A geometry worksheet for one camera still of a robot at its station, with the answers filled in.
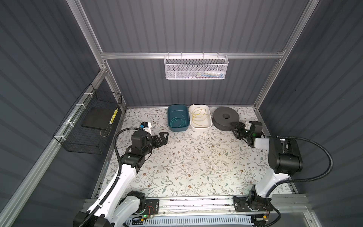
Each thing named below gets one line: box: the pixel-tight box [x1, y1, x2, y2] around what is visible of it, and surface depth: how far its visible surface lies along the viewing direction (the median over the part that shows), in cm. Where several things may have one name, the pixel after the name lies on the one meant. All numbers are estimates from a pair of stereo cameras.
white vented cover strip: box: [124, 216, 253, 226], surface depth 72 cm
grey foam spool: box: [212, 106, 240, 131], surface depth 110 cm
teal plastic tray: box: [167, 104, 190, 132], surface depth 110 cm
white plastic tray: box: [189, 104, 213, 132], surface depth 111 cm
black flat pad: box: [81, 106, 117, 131], surface depth 77 cm
